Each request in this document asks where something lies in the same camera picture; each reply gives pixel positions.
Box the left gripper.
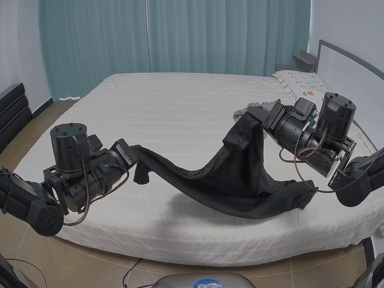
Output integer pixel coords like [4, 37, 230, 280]
[90, 139, 141, 196]

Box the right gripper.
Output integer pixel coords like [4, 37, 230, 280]
[263, 100, 320, 157]

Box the black T-shirt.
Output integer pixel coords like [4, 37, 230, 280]
[133, 110, 318, 220]

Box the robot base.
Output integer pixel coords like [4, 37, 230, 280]
[153, 273, 252, 288]

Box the bed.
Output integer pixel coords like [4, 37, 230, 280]
[13, 39, 384, 269]

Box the white printed pillow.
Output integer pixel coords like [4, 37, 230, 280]
[272, 70, 330, 104]

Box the grey garment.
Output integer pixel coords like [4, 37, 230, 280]
[233, 99, 282, 120]

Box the grey bedside table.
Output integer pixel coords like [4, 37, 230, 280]
[276, 49, 317, 73]

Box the blue-green curtain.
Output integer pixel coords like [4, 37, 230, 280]
[147, 0, 311, 77]
[39, 0, 150, 101]

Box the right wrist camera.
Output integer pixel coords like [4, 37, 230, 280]
[293, 97, 317, 123]

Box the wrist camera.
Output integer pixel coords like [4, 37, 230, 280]
[293, 97, 317, 123]
[88, 134, 104, 154]

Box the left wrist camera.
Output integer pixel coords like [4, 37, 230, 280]
[88, 134, 104, 154]

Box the black cable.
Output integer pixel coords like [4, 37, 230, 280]
[280, 147, 341, 193]
[122, 257, 142, 288]

